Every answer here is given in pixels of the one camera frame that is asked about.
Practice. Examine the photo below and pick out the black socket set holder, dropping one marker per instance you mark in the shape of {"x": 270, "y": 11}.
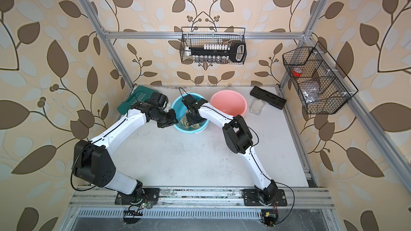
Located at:
{"x": 230, "y": 53}

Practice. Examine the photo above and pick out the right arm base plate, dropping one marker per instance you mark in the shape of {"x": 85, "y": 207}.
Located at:
{"x": 255, "y": 197}

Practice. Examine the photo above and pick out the clear plastic bag in basket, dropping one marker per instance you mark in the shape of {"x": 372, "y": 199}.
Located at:
{"x": 310, "y": 91}

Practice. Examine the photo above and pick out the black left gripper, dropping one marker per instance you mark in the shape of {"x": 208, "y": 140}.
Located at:
{"x": 172, "y": 121}

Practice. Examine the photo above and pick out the black wire basket wall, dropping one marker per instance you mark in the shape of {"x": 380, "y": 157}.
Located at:
{"x": 336, "y": 88}
{"x": 198, "y": 36}

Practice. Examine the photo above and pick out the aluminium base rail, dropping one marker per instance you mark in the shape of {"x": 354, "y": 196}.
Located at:
{"x": 200, "y": 203}

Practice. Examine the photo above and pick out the black wire basket right wall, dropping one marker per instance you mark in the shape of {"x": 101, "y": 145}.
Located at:
{"x": 336, "y": 88}

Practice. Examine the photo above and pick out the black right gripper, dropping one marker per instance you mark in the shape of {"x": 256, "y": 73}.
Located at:
{"x": 190, "y": 121}

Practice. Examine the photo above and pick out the pink plastic bucket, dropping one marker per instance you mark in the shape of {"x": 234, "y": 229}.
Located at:
{"x": 230, "y": 102}

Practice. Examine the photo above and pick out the blue plastic bucket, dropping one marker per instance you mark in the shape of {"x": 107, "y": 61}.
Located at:
{"x": 181, "y": 111}

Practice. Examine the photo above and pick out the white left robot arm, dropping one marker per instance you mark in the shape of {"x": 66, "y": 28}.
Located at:
{"x": 92, "y": 159}

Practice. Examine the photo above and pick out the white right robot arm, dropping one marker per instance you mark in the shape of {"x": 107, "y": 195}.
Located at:
{"x": 239, "y": 139}

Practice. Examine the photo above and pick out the green tool case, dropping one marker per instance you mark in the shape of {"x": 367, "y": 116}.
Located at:
{"x": 139, "y": 94}

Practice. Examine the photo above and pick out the black wire basket back wall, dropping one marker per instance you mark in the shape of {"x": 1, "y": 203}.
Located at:
{"x": 198, "y": 36}

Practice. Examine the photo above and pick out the clear bag with white part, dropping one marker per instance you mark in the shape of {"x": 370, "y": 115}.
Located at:
{"x": 256, "y": 107}

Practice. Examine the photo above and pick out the beige cleaning cloth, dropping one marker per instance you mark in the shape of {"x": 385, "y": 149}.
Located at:
{"x": 189, "y": 127}

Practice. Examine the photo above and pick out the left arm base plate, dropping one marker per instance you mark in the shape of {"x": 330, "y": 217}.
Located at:
{"x": 140, "y": 195}

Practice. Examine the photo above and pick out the black plastic tray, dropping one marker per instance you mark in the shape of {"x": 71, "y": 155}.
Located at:
{"x": 268, "y": 97}

